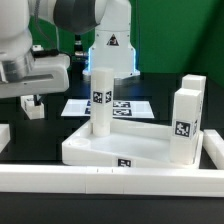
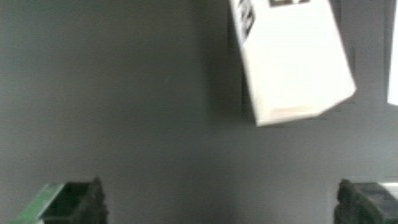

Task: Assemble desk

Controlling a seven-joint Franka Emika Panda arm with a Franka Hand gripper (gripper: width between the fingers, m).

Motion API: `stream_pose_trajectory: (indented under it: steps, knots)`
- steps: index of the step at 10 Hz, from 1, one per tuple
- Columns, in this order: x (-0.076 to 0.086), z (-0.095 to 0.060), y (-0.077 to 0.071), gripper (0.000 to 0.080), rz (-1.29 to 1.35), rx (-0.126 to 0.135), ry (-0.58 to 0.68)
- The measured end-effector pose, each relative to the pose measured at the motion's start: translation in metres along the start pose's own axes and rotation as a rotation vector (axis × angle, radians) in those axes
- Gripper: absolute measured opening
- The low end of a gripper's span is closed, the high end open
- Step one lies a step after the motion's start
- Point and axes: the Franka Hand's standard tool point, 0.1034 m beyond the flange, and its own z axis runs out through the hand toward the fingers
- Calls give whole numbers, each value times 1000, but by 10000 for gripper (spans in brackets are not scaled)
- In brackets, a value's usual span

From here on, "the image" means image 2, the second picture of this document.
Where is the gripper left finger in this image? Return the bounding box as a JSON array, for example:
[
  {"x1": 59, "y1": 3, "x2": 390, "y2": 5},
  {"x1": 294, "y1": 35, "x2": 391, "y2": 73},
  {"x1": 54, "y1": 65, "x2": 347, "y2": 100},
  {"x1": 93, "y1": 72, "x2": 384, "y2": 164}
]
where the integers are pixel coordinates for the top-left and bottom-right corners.
[{"x1": 11, "y1": 178, "x2": 109, "y2": 224}]

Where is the white marker sheet with tags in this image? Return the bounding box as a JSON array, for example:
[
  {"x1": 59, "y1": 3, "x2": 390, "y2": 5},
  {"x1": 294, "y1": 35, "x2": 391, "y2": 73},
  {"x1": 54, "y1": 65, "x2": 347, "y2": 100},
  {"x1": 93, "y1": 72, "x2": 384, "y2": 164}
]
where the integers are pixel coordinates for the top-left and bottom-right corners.
[{"x1": 386, "y1": 26, "x2": 398, "y2": 107}]

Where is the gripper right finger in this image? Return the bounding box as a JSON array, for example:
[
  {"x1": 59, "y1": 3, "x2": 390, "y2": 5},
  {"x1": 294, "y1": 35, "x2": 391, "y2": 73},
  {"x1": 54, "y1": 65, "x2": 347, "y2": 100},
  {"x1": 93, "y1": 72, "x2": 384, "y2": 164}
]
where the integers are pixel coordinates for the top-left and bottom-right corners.
[{"x1": 335, "y1": 179, "x2": 398, "y2": 224}]

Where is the white desk leg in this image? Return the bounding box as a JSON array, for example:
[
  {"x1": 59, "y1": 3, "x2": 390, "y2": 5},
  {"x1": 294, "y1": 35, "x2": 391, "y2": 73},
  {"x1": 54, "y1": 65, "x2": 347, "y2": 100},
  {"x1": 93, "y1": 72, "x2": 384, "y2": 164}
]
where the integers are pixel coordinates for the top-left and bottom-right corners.
[{"x1": 230, "y1": 0, "x2": 356, "y2": 126}]

